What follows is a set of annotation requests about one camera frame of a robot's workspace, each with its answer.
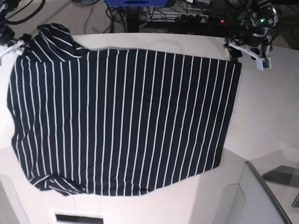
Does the power strip with red light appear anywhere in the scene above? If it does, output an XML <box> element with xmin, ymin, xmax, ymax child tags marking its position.
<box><xmin>178</xmin><ymin>14</ymin><xmax>226</xmax><ymax>24</ymax></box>

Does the navy white striped t-shirt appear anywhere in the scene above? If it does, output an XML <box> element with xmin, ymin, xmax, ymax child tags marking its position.
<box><xmin>7</xmin><ymin>23</ymin><xmax>242</xmax><ymax>196</ymax></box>

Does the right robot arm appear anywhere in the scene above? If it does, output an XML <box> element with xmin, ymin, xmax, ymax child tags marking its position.
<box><xmin>0</xmin><ymin>0</ymin><xmax>46</xmax><ymax>58</ymax></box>

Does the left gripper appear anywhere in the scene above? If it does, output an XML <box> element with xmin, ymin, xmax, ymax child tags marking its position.
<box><xmin>223</xmin><ymin>27</ymin><xmax>273</xmax><ymax>70</ymax></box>

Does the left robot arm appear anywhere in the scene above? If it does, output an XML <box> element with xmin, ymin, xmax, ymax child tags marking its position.
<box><xmin>224</xmin><ymin>0</ymin><xmax>278</xmax><ymax>70</ymax></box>

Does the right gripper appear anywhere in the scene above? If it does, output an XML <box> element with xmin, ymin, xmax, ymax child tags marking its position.
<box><xmin>0</xmin><ymin>25</ymin><xmax>32</xmax><ymax>58</ymax></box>

